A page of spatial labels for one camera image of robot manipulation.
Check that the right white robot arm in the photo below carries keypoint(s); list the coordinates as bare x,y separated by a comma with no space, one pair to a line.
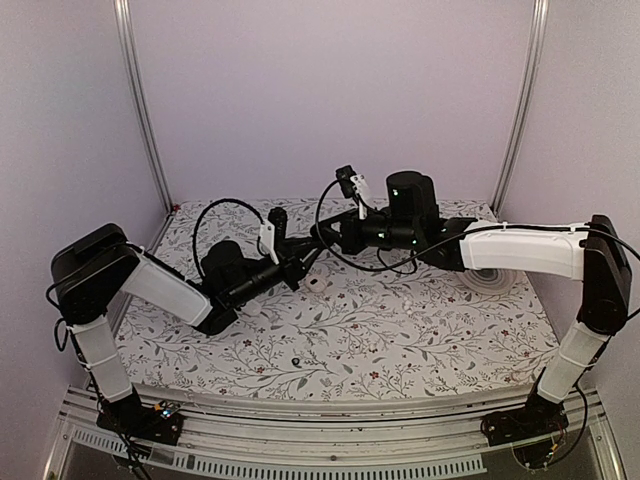
590,253

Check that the right aluminium frame post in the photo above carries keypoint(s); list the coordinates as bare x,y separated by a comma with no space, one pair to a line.
534,53

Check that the aluminium frame post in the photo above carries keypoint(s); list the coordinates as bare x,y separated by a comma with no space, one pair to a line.
126,36
534,53

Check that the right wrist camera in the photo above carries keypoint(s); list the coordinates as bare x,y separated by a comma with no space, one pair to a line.
355,187

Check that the front aluminium rail base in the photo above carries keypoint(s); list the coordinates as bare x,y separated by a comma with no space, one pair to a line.
228,437

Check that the open white charging case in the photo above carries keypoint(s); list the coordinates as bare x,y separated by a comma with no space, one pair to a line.
316,284

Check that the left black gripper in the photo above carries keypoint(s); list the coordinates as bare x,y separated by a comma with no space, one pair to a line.
294,267

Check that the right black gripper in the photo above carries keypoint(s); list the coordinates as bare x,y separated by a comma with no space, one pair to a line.
347,240

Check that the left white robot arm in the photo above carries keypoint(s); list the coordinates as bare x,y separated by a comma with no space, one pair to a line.
90,273

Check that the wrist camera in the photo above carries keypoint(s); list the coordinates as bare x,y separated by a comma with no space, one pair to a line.
272,233
355,187

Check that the closed white charging case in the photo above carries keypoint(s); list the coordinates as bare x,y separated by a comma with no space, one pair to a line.
252,308

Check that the floral patterned table mat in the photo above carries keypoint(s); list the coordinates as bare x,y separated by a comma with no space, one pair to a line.
433,334

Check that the left aluminium frame post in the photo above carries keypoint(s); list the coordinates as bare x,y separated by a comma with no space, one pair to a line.
126,36

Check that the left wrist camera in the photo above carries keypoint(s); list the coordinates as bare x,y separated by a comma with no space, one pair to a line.
272,233

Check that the striped ceramic saucer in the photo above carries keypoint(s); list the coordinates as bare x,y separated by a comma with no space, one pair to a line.
489,281

